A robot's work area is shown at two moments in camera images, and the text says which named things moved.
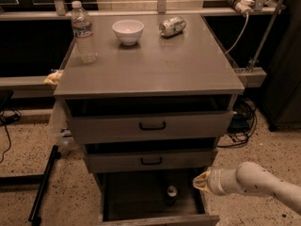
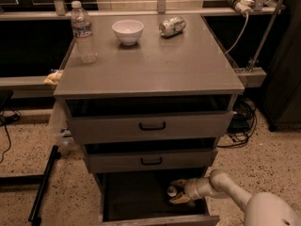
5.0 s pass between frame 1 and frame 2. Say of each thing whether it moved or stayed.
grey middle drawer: stayed
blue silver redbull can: stayed
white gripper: moved
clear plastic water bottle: stayed
